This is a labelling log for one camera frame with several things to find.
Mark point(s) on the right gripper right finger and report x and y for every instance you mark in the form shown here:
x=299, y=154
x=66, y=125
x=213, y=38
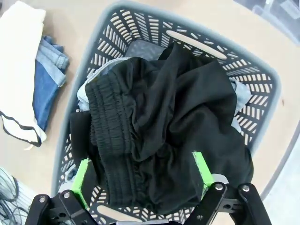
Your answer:
x=204, y=173

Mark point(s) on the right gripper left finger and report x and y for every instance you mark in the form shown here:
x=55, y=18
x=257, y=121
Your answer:
x=80, y=178

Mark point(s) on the black elastic waist shorts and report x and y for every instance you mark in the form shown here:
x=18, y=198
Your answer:
x=164, y=105

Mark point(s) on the light blue denim garment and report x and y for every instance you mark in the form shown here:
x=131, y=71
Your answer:
x=82, y=96

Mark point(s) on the dark blue jeans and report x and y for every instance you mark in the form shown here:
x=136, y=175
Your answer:
x=45, y=93

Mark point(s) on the white garment black trim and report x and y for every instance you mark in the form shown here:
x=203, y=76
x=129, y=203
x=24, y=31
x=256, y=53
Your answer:
x=18, y=58

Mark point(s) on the grey plastic lattice basket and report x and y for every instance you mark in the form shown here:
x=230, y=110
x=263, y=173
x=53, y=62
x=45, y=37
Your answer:
x=145, y=25

